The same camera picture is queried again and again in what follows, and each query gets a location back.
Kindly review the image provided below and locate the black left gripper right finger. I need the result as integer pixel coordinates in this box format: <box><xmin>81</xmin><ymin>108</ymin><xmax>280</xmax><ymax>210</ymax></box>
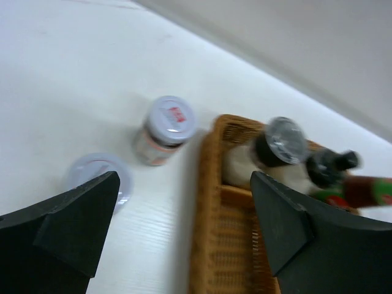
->
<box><xmin>250</xmin><ymin>171</ymin><xmax>391</xmax><ymax>293</ymax></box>

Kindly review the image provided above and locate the black-capped white seasoning bottle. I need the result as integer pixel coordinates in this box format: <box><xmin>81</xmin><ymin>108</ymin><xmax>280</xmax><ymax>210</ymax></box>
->
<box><xmin>306</xmin><ymin>148</ymin><xmax>360</xmax><ymax>189</ymax></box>

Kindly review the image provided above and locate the red sauce bottle yellow cap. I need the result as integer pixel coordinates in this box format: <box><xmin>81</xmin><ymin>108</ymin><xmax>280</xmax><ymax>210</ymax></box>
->
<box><xmin>310</xmin><ymin>176</ymin><xmax>391</xmax><ymax>210</ymax></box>

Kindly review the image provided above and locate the brown wicker divided tray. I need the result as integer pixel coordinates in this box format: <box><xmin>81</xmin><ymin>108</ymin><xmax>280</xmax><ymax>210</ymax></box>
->
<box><xmin>188</xmin><ymin>113</ymin><xmax>362</xmax><ymax>294</ymax></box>

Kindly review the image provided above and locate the grinder bottle clear lid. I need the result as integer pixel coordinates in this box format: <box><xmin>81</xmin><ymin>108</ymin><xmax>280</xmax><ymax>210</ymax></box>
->
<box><xmin>221</xmin><ymin>116</ymin><xmax>309</xmax><ymax>188</ymax></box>

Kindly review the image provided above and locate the white-lid spice jar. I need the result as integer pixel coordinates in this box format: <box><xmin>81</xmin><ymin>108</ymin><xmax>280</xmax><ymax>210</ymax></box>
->
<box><xmin>64</xmin><ymin>153</ymin><xmax>134</xmax><ymax>214</ymax></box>
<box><xmin>134</xmin><ymin>96</ymin><xmax>197</xmax><ymax>166</ymax></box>

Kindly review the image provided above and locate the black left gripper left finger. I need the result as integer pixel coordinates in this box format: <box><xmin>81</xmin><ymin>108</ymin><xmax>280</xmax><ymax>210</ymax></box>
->
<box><xmin>1</xmin><ymin>171</ymin><xmax>120</xmax><ymax>293</ymax></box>

